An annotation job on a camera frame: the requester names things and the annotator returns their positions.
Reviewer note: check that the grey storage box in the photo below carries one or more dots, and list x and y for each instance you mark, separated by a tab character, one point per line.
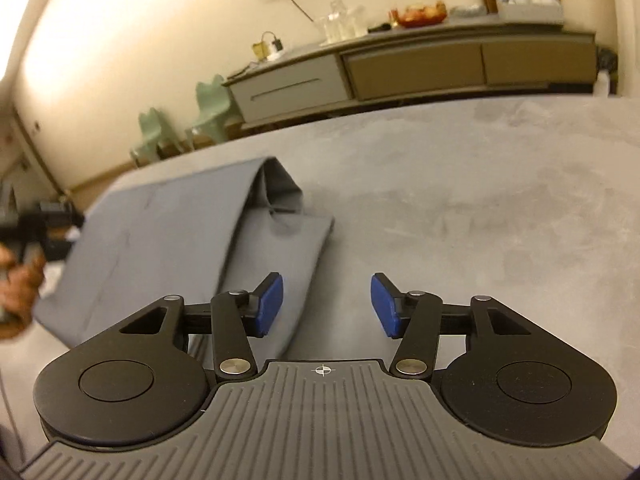
530	10

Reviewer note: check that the white bottle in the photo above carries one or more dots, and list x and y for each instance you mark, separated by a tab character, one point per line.
601	82

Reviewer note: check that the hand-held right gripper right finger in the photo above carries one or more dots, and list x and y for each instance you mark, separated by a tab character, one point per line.
382	305

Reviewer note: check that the clear glass cups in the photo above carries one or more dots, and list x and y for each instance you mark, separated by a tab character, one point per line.
340	22

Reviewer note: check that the person's left hand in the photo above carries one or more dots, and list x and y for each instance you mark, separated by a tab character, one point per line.
17	295

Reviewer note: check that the white power strip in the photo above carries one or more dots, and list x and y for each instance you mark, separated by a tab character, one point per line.
270	49

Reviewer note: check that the grey brown television cabinet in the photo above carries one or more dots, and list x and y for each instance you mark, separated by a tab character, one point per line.
410	67

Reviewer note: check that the fruit bowl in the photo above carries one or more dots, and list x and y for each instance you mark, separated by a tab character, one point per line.
420	15

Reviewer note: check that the grey garment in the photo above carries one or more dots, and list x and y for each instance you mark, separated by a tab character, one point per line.
175	240

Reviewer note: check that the grey plush bed cover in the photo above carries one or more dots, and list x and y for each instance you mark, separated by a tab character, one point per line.
475	185

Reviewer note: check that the pale green chair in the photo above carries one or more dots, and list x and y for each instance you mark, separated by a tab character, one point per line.
215	110
155	137

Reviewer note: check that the black remote control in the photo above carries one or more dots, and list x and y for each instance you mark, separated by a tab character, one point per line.
381	26

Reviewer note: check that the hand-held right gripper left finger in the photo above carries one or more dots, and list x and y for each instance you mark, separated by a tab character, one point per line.
270	305

